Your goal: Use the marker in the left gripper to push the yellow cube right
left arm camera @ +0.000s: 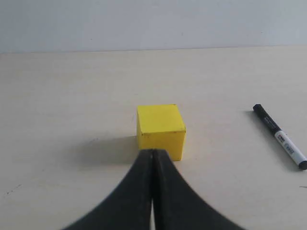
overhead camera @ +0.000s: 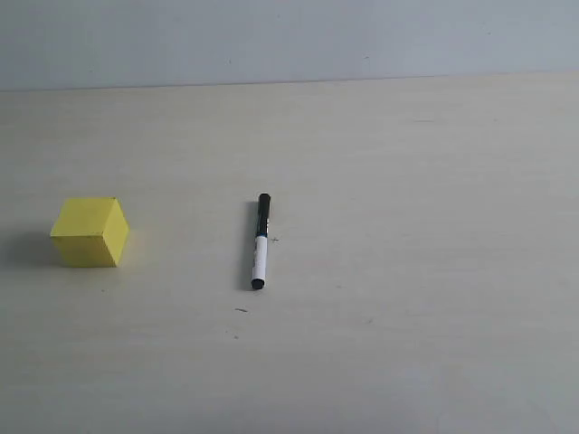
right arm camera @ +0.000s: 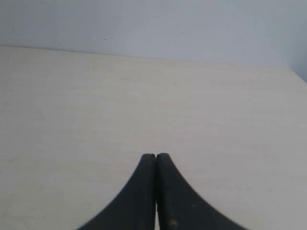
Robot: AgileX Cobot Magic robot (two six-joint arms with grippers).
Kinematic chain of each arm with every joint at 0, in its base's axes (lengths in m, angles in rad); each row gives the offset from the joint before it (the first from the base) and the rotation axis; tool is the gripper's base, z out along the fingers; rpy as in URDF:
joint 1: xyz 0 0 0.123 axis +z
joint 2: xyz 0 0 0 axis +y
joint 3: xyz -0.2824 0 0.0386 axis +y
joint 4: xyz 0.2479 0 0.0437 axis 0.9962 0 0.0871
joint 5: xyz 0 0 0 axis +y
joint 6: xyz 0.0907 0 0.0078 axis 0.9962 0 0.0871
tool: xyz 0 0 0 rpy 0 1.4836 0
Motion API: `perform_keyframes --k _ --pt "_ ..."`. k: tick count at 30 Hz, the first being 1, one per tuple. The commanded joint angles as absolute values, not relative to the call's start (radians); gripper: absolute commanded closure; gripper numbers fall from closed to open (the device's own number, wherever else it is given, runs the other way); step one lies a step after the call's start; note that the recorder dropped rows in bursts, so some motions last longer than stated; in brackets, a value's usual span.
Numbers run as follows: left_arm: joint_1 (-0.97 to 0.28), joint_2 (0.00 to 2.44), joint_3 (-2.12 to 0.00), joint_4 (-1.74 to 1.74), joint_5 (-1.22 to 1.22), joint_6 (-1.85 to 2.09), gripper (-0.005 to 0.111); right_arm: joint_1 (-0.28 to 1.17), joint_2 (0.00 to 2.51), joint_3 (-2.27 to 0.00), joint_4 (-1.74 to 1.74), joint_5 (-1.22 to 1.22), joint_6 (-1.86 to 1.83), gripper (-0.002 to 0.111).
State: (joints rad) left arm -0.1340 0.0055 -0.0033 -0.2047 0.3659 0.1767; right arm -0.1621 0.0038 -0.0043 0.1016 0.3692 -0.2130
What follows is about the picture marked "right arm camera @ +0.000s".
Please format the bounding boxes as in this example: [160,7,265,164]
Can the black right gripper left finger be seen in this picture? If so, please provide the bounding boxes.
[79,154,156,230]

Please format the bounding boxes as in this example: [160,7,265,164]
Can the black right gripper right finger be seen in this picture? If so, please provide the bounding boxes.
[156,153,242,230]

